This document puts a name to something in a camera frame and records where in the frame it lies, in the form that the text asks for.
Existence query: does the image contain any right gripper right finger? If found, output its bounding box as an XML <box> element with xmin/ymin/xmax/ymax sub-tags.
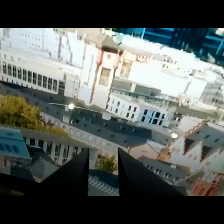
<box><xmin>117</xmin><ymin>147</ymin><xmax>186</xmax><ymax>197</ymax></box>

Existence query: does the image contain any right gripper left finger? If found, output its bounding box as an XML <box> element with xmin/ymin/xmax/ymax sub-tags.
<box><xmin>37</xmin><ymin>147</ymin><xmax>90</xmax><ymax>197</ymax></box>

